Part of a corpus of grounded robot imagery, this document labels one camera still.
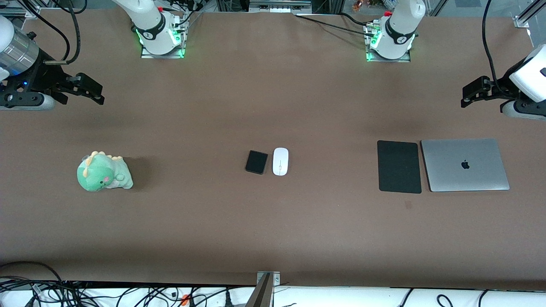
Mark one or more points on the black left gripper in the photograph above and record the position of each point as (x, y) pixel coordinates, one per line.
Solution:
(502, 86)

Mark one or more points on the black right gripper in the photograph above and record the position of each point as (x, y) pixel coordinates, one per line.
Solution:
(42, 76)

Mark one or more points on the black phone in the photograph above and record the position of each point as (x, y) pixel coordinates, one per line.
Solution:
(257, 162)

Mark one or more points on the white computer mouse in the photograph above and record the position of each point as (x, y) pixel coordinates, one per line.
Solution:
(280, 162)

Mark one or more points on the black mouse pad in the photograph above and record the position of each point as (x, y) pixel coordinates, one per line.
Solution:
(399, 167)

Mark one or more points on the green dinosaur plush toy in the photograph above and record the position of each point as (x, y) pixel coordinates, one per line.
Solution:
(100, 172)

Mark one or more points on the silver closed laptop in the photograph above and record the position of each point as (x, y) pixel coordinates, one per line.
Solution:
(465, 179)

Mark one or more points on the grey power strip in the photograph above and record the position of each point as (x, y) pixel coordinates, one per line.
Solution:
(279, 6)

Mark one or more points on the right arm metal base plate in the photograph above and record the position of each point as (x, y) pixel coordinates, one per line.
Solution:
(147, 54)

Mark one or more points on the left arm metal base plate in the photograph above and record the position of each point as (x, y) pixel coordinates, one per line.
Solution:
(405, 59)

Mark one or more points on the aluminium frame profile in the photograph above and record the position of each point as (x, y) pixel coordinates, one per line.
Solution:
(25, 9)
(527, 17)

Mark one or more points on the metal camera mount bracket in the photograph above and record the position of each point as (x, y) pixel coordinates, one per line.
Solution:
(264, 290)

